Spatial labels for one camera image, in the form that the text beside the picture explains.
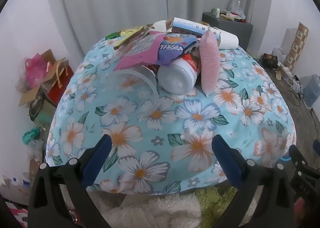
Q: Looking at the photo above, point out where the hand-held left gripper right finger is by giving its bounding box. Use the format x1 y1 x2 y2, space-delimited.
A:
211 134 295 228

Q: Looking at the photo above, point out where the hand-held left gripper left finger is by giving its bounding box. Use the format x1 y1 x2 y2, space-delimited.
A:
27 134 113 228

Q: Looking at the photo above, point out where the white bottle with red cap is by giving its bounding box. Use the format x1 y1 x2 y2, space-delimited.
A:
157 52 199 94

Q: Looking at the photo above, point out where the green fluffy rug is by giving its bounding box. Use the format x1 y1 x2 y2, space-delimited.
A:
194 185 242 228

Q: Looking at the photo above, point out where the blue water jug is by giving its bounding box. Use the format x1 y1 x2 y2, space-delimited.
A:
299 74 320 109

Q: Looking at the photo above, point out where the blue floral tablecloth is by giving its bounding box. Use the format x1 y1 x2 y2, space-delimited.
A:
45 24 297 195

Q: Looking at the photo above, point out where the teal plastic bag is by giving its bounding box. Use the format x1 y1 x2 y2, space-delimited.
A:
22 127 41 145

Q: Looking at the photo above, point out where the white fluffy rug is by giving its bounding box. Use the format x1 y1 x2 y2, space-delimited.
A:
99 192 250 228

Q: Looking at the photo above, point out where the red gift bag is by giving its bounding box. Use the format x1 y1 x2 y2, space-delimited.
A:
47 64 75 106

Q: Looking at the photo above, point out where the clear plastic cup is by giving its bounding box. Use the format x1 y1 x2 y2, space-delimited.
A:
115 67 160 118

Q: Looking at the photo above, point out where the brown cardboard box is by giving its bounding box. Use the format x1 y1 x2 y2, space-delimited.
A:
18 84 48 114

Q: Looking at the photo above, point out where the pink foam bag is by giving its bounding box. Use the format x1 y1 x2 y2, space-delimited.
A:
199 30 221 97

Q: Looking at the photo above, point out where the brown paper bag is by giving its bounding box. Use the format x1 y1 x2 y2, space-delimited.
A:
41 49 67 89

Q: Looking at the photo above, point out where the tall patterned box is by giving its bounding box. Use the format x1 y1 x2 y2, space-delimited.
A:
283 21 310 71

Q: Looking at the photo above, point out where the pink mesh wrap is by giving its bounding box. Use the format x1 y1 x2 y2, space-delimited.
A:
24 53 50 89

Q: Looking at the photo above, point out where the white box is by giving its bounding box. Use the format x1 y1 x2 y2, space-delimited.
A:
284 28 299 54

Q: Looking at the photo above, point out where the pink packet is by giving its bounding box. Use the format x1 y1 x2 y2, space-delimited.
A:
113 33 166 71

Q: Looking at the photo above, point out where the green candy wrapper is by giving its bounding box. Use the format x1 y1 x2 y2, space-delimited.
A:
105 31 121 41

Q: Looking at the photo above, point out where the purple snack bag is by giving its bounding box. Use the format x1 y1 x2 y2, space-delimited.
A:
155 32 199 65

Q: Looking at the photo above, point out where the yellow snack packet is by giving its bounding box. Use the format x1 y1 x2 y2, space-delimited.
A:
114 26 151 50

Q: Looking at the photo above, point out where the grey cabinet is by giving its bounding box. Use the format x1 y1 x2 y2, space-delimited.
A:
202 12 253 51

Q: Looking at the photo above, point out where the white printed carton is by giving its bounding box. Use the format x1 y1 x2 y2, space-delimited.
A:
166 17 222 42

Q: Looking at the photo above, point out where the clear plastic bag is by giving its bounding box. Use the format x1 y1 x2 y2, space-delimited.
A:
229 0 247 19

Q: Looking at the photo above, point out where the grey curtain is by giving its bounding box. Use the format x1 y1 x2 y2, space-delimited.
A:
43 0 273 58

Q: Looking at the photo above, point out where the black cable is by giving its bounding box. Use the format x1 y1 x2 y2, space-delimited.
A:
287 87 316 119

